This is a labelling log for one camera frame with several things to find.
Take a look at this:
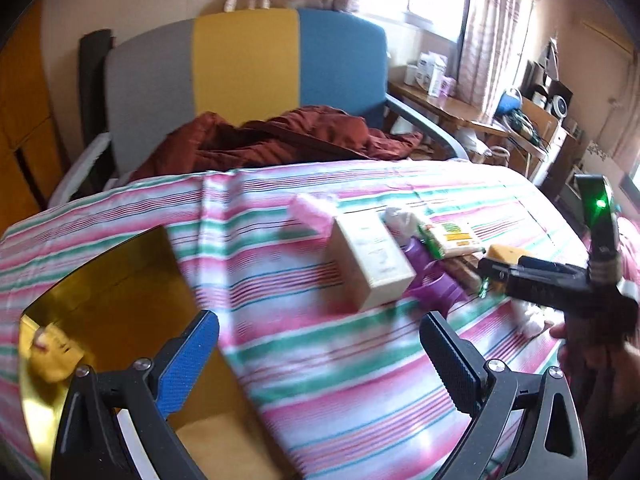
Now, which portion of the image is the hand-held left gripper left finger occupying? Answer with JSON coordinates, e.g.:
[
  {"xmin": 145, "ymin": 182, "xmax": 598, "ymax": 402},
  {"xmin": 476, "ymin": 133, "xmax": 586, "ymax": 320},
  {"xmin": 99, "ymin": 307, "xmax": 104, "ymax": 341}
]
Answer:
[{"xmin": 50, "ymin": 309, "xmax": 221, "ymax": 480}]

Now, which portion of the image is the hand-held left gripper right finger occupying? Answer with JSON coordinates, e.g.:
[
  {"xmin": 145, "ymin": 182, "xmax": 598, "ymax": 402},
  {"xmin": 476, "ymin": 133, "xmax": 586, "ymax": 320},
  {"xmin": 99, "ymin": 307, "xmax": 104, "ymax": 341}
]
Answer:
[{"xmin": 419, "ymin": 311, "xmax": 589, "ymax": 480}]

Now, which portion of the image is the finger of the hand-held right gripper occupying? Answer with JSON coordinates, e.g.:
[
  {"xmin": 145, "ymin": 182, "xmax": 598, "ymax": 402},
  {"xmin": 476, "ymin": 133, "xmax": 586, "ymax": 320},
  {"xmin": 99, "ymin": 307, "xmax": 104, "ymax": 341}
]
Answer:
[{"xmin": 476, "ymin": 255, "xmax": 577, "ymax": 282}]

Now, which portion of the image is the yellow sponge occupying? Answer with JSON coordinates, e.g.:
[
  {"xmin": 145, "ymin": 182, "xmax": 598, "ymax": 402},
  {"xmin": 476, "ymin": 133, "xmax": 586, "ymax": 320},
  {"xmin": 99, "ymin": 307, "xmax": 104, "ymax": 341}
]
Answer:
[{"xmin": 486, "ymin": 244, "xmax": 530, "ymax": 267}]

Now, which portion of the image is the brown brush with green tab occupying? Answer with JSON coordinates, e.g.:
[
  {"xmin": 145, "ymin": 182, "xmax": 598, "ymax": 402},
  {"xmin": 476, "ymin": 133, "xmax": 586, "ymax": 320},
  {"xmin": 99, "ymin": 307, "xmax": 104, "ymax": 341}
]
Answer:
[{"xmin": 444, "ymin": 255, "xmax": 493, "ymax": 300}]

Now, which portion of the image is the purple plastic cup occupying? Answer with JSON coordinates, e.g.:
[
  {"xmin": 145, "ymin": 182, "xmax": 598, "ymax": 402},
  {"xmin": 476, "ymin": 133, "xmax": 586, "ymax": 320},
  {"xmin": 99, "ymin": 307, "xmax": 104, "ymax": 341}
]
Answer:
[{"xmin": 402, "ymin": 237, "xmax": 463, "ymax": 307}]

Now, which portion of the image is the cardboard box with gold lining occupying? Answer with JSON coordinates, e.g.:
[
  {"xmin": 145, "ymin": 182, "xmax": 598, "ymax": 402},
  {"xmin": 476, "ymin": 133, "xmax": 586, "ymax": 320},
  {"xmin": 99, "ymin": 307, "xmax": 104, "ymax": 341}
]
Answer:
[{"xmin": 19, "ymin": 225, "xmax": 283, "ymax": 480}]

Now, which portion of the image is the beige carton box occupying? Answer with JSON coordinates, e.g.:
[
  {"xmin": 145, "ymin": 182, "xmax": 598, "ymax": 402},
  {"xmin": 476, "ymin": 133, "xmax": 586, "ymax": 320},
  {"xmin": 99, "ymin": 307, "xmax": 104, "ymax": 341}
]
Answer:
[{"xmin": 325, "ymin": 210, "xmax": 417, "ymax": 312}]

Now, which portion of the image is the pink soft packet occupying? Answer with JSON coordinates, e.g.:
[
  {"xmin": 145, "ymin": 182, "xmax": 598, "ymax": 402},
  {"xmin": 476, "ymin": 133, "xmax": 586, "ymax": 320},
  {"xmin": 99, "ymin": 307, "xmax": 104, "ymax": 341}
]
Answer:
[{"xmin": 290, "ymin": 192, "xmax": 337, "ymax": 235}]

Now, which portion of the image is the person's right hand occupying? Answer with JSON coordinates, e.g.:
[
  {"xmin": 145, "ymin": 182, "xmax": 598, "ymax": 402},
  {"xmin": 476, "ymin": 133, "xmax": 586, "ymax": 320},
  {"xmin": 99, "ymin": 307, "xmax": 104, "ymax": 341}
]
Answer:
[{"xmin": 549, "ymin": 322, "xmax": 640, "ymax": 411}]

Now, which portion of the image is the white crumpled wad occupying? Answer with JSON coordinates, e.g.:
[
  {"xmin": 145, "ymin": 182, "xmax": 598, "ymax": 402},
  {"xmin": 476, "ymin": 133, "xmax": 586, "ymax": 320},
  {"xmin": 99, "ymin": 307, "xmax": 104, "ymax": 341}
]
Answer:
[{"xmin": 515, "ymin": 301, "xmax": 556, "ymax": 337}]

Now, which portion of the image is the green yellow packet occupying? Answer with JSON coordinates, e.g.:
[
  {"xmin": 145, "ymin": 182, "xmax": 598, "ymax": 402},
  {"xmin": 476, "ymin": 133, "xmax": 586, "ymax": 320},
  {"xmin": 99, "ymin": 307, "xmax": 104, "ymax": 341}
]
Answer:
[{"xmin": 417, "ymin": 219, "xmax": 487, "ymax": 261}]

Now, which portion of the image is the small white bottle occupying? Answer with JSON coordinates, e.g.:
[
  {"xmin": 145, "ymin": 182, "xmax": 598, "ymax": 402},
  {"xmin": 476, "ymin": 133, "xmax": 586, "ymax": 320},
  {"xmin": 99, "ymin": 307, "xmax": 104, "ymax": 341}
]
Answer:
[{"xmin": 382, "ymin": 207, "xmax": 417, "ymax": 248}]

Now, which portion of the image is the striped bed sheet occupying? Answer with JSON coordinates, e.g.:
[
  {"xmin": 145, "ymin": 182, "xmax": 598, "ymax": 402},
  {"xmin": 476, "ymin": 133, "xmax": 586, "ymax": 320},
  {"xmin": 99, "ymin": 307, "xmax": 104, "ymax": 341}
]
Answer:
[{"xmin": 0, "ymin": 159, "xmax": 640, "ymax": 480}]

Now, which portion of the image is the wooden side cabinet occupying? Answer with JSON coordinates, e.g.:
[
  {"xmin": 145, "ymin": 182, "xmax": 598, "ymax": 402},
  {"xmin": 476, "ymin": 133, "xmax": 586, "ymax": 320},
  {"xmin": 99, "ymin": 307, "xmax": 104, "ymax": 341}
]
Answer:
[{"xmin": 515, "ymin": 105, "xmax": 581, "ymax": 186}]

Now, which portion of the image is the wooden desk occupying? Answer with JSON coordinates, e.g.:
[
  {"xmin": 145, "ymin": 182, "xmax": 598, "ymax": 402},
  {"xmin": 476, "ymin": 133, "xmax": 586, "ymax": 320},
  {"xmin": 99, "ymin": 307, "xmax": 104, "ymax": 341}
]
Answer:
[{"xmin": 387, "ymin": 80, "xmax": 511, "ymax": 161}]

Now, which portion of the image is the blue bag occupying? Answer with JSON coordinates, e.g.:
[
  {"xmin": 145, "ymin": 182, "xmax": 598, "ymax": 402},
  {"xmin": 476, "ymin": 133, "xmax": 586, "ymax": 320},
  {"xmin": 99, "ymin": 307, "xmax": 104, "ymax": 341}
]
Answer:
[{"xmin": 497, "ymin": 87, "xmax": 523, "ymax": 116}]

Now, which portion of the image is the white carton box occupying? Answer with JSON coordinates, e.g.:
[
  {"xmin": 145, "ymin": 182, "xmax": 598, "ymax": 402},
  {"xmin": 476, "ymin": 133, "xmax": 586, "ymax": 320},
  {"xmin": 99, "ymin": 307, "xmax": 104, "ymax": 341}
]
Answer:
[{"xmin": 427, "ymin": 55, "xmax": 448, "ymax": 97}]

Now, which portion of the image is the red-brown jacket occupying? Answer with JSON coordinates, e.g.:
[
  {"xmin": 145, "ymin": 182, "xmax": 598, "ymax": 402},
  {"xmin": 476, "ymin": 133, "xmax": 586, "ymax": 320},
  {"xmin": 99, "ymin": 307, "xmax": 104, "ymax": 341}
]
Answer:
[{"xmin": 129, "ymin": 105, "xmax": 426, "ymax": 182}]

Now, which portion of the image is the wooden wardrobe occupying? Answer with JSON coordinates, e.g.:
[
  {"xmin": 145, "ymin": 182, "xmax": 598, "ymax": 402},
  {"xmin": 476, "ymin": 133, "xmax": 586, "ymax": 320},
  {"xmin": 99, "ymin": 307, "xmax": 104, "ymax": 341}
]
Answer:
[{"xmin": 0, "ymin": 0, "xmax": 67, "ymax": 223}]

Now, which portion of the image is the grey yellow blue chair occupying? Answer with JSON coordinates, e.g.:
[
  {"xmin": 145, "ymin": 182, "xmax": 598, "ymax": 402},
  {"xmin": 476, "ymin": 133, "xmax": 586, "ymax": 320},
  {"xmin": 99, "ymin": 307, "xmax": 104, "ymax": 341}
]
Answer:
[{"xmin": 50, "ymin": 7, "xmax": 471, "ymax": 201}]

